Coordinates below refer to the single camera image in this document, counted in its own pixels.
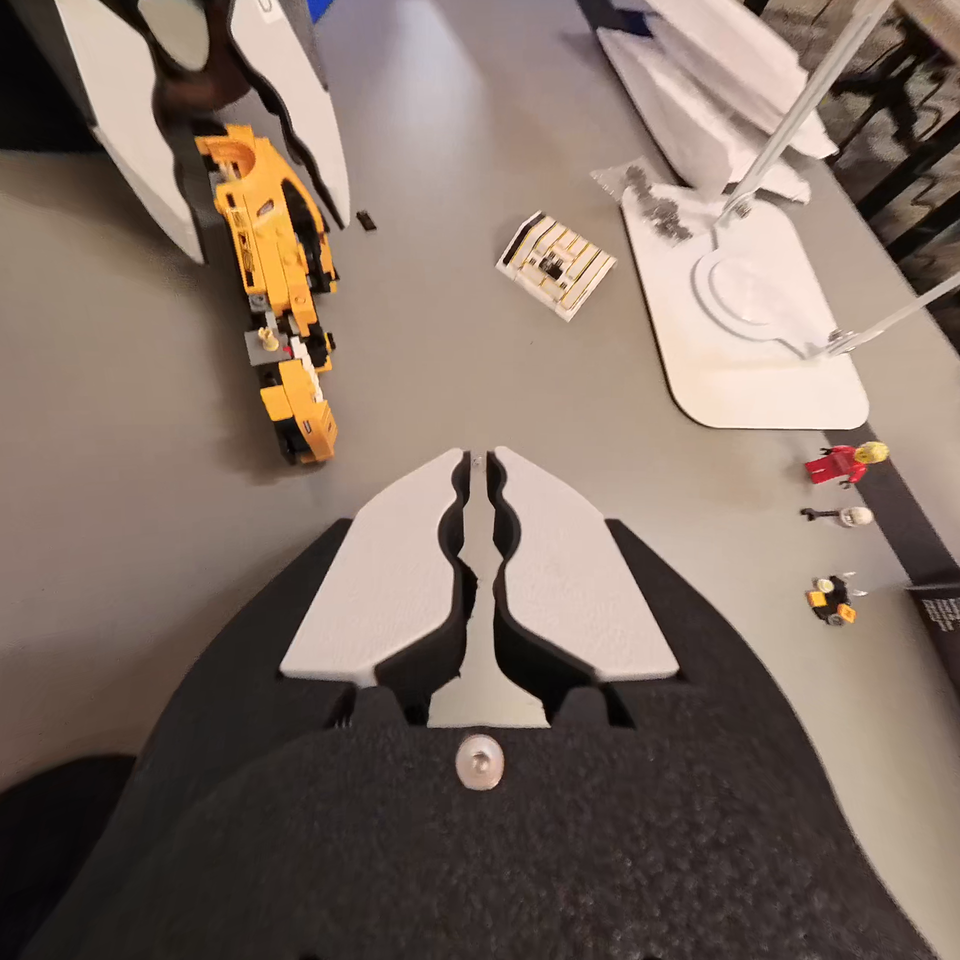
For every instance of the dark furniture frame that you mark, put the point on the dark furniture frame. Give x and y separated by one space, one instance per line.
915 187

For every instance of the black booklet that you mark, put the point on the black booklet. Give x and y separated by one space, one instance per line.
922 540

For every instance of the clear bag of screws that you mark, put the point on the clear bag of screws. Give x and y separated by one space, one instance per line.
660 206

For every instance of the pile of small lego pieces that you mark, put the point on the pile of small lego pieces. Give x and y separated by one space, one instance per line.
832 600

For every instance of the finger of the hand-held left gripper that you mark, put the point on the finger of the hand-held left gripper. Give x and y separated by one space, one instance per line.
120 112
300 90

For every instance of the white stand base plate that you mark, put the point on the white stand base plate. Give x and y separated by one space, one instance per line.
750 360

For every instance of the red lego minifigure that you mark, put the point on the red lego minifigure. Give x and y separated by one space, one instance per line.
832 465

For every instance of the black lego wrench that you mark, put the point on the black lego wrench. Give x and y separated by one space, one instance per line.
817 514

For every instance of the metal stand rod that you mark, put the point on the metal stand rod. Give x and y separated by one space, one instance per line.
806 105
900 311

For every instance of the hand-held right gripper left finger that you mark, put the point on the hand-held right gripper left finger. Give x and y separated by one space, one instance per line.
382 577

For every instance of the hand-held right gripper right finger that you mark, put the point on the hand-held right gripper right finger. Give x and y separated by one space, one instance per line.
577 585

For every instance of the yellow lego car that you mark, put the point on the yellow lego car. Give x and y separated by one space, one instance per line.
262 225

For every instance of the small black lego piece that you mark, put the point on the small black lego piece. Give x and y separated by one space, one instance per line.
366 221

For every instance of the white lego helmet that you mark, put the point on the white lego helmet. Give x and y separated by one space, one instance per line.
856 517

